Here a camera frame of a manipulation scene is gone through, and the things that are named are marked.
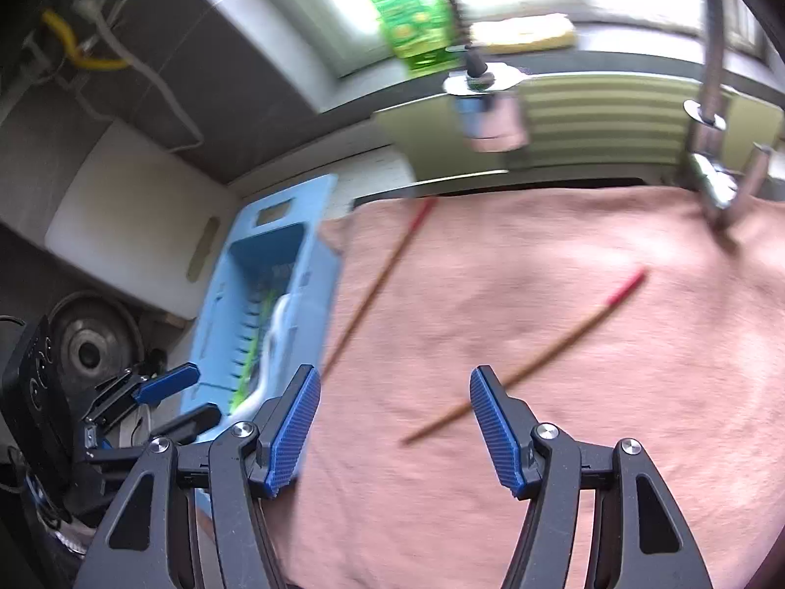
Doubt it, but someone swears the white cable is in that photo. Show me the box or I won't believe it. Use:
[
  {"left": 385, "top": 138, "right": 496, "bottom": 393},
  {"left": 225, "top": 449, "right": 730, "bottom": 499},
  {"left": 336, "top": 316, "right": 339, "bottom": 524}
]
[{"left": 64, "top": 0, "right": 203, "bottom": 154}]

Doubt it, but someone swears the blue plastic utensil tray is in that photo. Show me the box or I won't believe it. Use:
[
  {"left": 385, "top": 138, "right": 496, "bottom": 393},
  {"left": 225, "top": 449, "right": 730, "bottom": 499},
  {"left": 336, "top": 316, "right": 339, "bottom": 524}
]
[{"left": 181, "top": 173, "right": 341, "bottom": 418}]

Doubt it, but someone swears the chrome faucet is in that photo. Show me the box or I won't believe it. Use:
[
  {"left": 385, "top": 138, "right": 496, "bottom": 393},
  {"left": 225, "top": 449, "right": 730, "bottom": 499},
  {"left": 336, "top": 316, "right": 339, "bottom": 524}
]
[{"left": 680, "top": 0, "right": 777, "bottom": 231}]

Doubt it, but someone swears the wooden chopstick with red end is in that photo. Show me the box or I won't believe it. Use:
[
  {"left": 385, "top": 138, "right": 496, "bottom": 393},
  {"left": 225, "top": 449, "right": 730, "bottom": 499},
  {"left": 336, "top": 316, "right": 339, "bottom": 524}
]
[
  {"left": 322, "top": 196, "right": 439, "bottom": 378},
  {"left": 401, "top": 268, "right": 648, "bottom": 446}
]

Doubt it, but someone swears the white cutting board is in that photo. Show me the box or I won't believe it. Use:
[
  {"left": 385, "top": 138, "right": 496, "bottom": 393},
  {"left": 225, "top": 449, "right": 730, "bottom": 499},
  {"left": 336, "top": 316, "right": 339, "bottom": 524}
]
[{"left": 44, "top": 119, "right": 240, "bottom": 320}]

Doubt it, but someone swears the yellow sponge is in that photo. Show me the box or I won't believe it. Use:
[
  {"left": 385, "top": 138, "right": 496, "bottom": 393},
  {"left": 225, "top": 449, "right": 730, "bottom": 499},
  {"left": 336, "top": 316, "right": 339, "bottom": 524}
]
[{"left": 469, "top": 12, "right": 577, "bottom": 53}]

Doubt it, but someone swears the green plastic utensil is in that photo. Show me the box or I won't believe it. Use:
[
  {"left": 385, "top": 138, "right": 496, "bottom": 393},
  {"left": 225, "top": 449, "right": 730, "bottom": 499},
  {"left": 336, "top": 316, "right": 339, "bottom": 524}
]
[{"left": 228, "top": 291, "right": 277, "bottom": 415}]

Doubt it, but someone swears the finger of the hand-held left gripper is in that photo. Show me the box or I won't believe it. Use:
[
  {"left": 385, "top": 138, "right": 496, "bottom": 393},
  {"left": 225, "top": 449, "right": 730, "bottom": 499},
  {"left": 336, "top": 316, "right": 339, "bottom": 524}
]
[
  {"left": 86, "top": 403, "right": 222, "bottom": 464},
  {"left": 89, "top": 363, "right": 201, "bottom": 428}
]

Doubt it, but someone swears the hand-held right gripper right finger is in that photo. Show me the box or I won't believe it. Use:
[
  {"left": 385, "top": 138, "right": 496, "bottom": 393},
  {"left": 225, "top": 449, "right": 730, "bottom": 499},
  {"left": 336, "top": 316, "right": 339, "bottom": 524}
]
[{"left": 469, "top": 365, "right": 715, "bottom": 589}]

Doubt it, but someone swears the white soup spoon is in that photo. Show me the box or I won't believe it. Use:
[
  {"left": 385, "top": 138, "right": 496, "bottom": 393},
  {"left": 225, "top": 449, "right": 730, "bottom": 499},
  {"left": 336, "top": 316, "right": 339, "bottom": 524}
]
[{"left": 236, "top": 294, "right": 298, "bottom": 421}]

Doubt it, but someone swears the yellow cable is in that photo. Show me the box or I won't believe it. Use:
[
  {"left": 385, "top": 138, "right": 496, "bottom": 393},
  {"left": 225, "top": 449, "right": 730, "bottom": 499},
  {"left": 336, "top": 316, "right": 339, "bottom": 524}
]
[{"left": 42, "top": 9, "right": 131, "bottom": 71}]

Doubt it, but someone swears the pink towel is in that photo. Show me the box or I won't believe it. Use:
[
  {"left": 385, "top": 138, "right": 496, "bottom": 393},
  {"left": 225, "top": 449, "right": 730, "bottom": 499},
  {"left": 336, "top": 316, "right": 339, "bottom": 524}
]
[{"left": 261, "top": 184, "right": 785, "bottom": 589}]

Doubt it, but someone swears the sink drain strainer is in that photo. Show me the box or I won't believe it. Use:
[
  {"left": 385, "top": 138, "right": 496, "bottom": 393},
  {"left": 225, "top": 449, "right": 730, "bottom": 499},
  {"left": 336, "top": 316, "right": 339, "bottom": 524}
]
[{"left": 48, "top": 291, "right": 145, "bottom": 390}]

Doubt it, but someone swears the green dish soap bottle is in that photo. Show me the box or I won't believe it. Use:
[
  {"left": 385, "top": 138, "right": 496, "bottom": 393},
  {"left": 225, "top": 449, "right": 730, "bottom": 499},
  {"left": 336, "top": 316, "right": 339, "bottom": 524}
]
[{"left": 349, "top": 0, "right": 467, "bottom": 78}]

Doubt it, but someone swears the pale green ribbed drain board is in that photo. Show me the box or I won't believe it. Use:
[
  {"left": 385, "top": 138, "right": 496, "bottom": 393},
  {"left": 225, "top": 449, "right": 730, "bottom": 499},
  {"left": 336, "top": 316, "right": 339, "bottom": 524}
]
[{"left": 374, "top": 70, "right": 785, "bottom": 197}]

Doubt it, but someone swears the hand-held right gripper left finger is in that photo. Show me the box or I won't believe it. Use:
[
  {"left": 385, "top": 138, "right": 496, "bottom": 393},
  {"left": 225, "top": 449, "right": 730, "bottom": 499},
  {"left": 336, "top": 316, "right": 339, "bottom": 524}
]
[{"left": 74, "top": 363, "right": 323, "bottom": 589}]

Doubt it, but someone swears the chrome sprayer head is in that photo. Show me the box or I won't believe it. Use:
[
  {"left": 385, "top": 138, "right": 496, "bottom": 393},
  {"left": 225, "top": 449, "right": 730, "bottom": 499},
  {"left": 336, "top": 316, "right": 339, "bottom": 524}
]
[{"left": 432, "top": 0, "right": 531, "bottom": 154}]

